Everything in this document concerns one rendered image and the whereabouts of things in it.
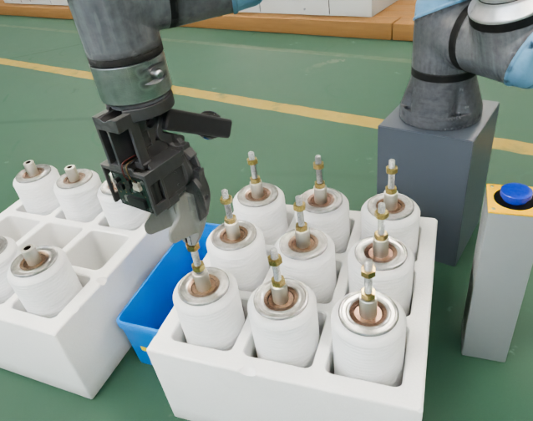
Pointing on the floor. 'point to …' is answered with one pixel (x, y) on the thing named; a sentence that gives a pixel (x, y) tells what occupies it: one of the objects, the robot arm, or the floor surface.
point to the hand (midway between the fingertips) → (192, 231)
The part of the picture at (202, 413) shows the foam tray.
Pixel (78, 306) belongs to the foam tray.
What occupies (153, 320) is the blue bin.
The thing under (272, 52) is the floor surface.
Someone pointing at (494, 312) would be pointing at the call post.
